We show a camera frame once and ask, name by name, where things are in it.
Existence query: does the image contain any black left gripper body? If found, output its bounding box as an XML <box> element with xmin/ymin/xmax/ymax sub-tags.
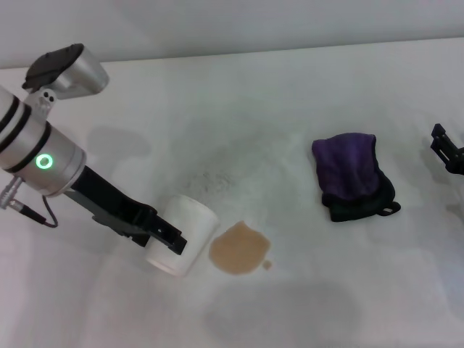
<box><xmin>64</xmin><ymin>165</ymin><xmax>161</xmax><ymax>248</ymax></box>

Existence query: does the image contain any white foam cup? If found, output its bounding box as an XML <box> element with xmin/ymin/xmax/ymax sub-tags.
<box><xmin>144</xmin><ymin>194</ymin><xmax>220</xmax><ymax>279</ymax></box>

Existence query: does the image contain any purple and black rag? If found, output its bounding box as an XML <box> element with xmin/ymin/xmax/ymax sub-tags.
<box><xmin>311</xmin><ymin>133</ymin><xmax>402</xmax><ymax>223</ymax></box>

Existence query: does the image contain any brown liquid stain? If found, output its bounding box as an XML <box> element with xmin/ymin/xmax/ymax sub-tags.
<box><xmin>209</xmin><ymin>220</ymin><xmax>272</xmax><ymax>277</ymax></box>

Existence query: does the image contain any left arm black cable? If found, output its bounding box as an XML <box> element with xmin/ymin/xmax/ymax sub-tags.
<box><xmin>16</xmin><ymin>195</ymin><xmax>59</xmax><ymax>229</ymax></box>

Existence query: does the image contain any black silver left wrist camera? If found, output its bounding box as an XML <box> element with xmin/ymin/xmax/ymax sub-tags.
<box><xmin>21</xmin><ymin>43</ymin><xmax>110</xmax><ymax>117</ymax></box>

